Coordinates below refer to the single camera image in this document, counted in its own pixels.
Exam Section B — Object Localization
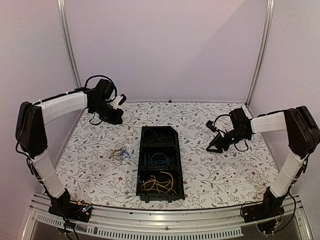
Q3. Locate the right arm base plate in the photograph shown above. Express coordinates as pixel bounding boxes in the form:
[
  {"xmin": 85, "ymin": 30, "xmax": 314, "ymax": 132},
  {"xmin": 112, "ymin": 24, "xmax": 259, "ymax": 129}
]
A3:
[{"xmin": 240, "ymin": 201, "xmax": 285, "ymax": 223}]

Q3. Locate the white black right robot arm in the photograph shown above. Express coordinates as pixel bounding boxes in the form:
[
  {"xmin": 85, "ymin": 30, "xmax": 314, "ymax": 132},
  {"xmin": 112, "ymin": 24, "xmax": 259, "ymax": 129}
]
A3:
[{"xmin": 206, "ymin": 105, "xmax": 320, "ymax": 220}]

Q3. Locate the aluminium corner post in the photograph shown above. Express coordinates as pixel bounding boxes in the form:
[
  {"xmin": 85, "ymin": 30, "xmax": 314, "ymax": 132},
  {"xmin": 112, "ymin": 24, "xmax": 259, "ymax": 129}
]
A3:
[
  {"xmin": 56, "ymin": 0, "xmax": 82, "ymax": 88},
  {"xmin": 245, "ymin": 0, "xmax": 275, "ymax": 108}
]

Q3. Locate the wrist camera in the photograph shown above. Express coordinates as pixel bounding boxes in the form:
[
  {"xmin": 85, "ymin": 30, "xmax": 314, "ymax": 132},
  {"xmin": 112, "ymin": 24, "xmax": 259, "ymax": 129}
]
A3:
[
  {"xmin": 109, "ymin": 94, "xmax": 127, "ymax": 110},
  {"xmin": 205, "ymin": 120, "xmax": 220, "ymax": 133}
]

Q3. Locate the blue cable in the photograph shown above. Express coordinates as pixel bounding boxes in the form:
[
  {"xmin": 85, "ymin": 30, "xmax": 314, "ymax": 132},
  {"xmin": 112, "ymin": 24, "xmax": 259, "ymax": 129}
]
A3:
[{"xmin": 144, "ymin": 151, "xmax": 171, "ymax": 166}]

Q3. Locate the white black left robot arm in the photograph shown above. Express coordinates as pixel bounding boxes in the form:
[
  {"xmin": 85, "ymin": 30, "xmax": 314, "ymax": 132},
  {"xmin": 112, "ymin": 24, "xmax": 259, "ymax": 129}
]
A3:
[{"xmin": 15, "ymin": 76, "xmax": 231, "ymax": 217}]

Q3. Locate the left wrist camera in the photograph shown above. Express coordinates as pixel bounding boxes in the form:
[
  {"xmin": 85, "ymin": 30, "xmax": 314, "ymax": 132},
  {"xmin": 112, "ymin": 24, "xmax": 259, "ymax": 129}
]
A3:
[{"xmin": 109, "ymin": 94, "xmax": 127, "ymax": 110}]

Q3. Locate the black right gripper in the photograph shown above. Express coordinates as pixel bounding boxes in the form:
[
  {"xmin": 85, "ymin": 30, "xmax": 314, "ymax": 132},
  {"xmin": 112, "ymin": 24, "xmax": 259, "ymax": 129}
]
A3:
[{"xmin": 206, "ymin": 128, "xmax": 249, "ymax": 154}]

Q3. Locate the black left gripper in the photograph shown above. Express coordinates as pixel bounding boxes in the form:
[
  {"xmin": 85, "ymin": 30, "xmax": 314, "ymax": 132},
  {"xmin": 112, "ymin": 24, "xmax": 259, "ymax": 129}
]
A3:
[{"xmin": 91, "ymin": 100, "xmax": 125, "ymax": 125}]

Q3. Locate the left aluminium corner post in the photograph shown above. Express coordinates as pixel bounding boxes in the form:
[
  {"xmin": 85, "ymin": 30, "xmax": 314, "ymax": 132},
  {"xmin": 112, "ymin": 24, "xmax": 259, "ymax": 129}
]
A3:
[{"xmin": 56, "ymin": 0, "xmax": 82, "ymax": 88}]

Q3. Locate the black three-compartment bin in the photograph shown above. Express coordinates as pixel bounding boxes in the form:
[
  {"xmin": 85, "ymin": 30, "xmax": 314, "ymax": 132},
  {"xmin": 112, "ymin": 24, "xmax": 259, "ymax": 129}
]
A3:
[{"xmin": 136, "ymin": 126, "xmax": 185, "ymax": 203}]

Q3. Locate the right aluminium corner post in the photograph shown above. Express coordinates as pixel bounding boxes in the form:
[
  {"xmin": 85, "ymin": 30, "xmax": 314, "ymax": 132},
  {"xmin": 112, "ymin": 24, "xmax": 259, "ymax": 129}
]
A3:
[{"xmin": 245, "ymin": 0, "xmax": 275, "ymax": 108}]

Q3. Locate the cable bundle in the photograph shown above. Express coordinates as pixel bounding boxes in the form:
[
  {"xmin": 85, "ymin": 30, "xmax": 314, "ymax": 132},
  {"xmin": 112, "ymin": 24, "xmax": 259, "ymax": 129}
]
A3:
[{"xmin": 108, "ymin": 142, "xmax": 132, "ymax": 167}]

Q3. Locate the yellow cable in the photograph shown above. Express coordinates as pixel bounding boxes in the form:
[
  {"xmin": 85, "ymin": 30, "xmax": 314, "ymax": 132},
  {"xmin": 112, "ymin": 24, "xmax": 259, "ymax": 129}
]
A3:
[{"xmin": 140, "ymin": 171, "xmax": 176, "ymax": 195}]

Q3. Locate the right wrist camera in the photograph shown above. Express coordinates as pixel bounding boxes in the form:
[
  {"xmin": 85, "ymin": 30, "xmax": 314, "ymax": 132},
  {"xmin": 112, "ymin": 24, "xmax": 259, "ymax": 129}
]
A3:
[{"xmin": 205, "ymin": 120, "xmax": 220, "ymax": 133}]

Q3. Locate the aluminium front rail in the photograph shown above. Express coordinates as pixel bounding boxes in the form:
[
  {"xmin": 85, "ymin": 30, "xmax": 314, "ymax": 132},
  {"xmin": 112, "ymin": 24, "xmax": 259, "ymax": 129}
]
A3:
[{"xmin": 22, "ymin": 193, "xmax": 313, "ymax": 240}]

